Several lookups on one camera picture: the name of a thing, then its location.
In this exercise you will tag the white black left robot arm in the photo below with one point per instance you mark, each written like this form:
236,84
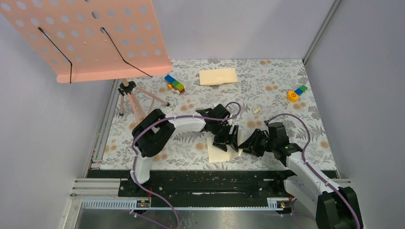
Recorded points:
155,130

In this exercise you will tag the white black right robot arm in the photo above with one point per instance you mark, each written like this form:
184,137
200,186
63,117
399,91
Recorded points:
333,206

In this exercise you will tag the yellow blue green toy blocks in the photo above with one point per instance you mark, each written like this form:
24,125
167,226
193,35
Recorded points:
294,96

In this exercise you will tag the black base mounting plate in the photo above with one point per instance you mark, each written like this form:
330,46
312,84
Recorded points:
218,189

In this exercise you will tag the cream envelope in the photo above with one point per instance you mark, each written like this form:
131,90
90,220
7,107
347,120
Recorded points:
217,76

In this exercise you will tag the multicolour toy block car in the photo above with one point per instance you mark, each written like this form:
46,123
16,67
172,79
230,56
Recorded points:
174,84

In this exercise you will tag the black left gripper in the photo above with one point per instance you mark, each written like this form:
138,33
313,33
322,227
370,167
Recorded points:
222,142

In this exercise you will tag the aluminium frame rail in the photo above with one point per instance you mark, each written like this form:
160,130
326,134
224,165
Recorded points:
115,189

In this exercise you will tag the pink tripod music stand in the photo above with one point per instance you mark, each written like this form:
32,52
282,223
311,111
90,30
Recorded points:
93,40

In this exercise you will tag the small cream crumb piece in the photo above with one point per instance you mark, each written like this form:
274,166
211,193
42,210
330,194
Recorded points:
257,110

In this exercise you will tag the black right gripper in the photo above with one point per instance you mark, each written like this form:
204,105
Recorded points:
251,144

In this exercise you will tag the floral patterned table mat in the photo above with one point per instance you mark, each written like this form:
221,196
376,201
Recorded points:
261,83

